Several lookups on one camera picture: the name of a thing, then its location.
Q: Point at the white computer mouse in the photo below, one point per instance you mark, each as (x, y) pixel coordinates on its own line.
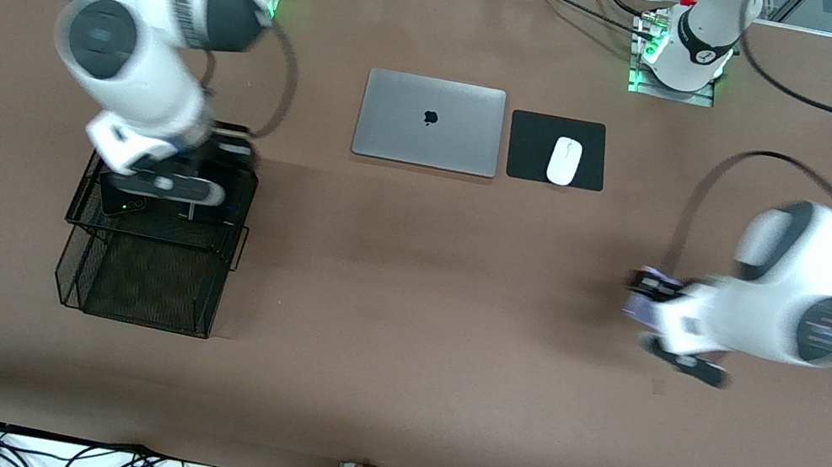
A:
(564, 161)

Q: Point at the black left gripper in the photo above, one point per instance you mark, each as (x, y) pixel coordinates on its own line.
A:
(660, 289)

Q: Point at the long black smartphone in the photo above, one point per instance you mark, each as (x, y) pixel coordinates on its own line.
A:
(209, 216)

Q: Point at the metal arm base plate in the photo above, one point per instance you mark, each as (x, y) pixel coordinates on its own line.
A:
(642, 89)

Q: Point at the grey closed laptop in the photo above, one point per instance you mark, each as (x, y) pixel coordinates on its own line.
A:
(425, 141)

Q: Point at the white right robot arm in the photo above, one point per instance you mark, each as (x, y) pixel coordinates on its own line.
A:
(146, 66)

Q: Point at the black mesh two-tier tray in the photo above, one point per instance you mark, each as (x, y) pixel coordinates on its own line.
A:
(151, 281)

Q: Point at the black flip phone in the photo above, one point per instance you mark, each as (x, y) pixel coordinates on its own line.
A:
(117, 206)

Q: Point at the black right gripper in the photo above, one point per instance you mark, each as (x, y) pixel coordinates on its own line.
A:
(222, 152)

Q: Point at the black mouse pad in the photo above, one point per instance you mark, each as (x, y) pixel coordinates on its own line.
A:
(534, 147)

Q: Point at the clear tape patch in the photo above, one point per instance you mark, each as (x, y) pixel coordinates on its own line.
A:
(657, 386)

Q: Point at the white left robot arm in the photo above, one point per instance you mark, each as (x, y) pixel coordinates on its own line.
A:
(794, 274)

